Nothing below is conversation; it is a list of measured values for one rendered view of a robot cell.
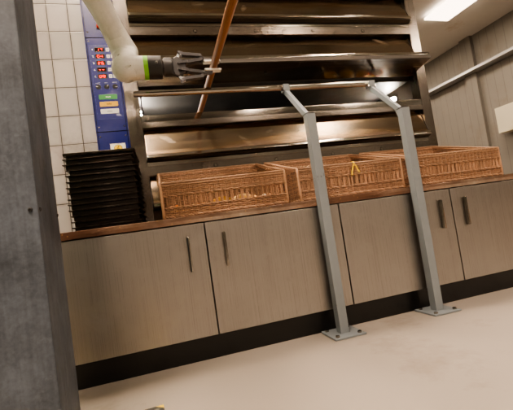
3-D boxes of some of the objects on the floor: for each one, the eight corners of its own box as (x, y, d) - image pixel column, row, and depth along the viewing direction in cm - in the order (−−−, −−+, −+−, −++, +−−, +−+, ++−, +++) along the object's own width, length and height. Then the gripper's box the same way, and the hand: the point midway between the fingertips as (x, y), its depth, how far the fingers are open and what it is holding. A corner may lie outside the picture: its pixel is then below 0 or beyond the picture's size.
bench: (82, 355, 184) (68, 237, 187) (476, 270, 249) (461, 184, 252) (51, 403, 130) (32, 236, 133) (566, 278, 194) (545, 168, 198)
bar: (167, 356, 162) (133, 93, 169) (414, 299, 196) (378, 82, 203) (170, 382, 132) (128, 60, 139) (462, 310, 166) (417, 54, 173)
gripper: (160, 53, 157) (216, 51, 163) (164, 89, 156) (221, 87, 162) (160, 44, 150) (219, 43, 156) (165, 82, 149) (224, 80, 155)
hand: (212, 66), depth 158 cm, fingers closed on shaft, 3 cm apart
